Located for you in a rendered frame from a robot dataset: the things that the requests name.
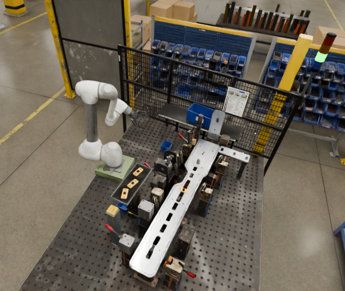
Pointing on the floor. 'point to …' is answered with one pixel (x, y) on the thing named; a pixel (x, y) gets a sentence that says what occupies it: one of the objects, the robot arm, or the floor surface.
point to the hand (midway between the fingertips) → (146, 123)
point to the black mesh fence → (191, 96)
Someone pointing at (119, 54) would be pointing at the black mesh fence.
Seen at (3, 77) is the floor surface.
